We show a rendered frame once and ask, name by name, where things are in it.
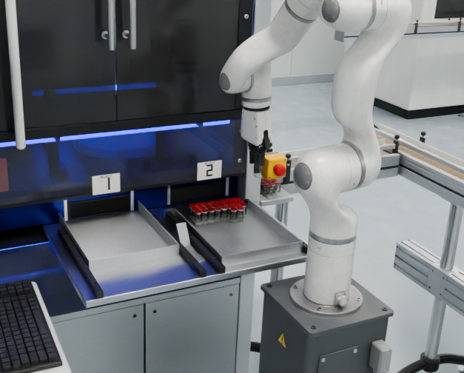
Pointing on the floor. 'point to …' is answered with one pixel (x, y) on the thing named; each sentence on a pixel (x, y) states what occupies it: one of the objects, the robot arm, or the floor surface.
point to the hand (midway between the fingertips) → (257, 158)
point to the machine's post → (251, 185)
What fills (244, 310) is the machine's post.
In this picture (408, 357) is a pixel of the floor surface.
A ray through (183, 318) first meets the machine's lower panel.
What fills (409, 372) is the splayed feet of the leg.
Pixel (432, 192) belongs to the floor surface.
